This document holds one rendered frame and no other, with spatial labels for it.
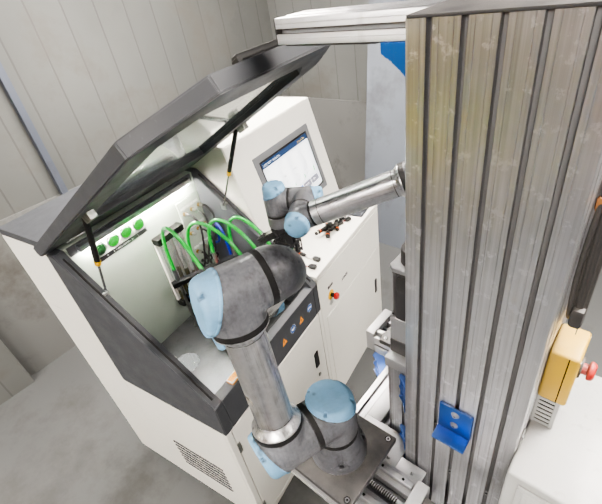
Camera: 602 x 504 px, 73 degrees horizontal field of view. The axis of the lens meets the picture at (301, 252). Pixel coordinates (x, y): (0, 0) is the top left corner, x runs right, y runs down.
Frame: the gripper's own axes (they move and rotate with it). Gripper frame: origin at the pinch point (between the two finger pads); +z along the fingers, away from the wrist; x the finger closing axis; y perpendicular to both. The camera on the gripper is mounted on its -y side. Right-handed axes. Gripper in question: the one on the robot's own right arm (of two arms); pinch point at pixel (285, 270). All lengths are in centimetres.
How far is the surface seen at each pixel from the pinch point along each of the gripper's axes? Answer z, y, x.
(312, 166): -4, -31, 76
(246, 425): 48, -3, -38
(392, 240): 114, -31, 187
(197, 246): 8, -57, 9
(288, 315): 25.2, -3.9, 0.7
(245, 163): -25, -36, 32
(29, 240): -29, -67, -47
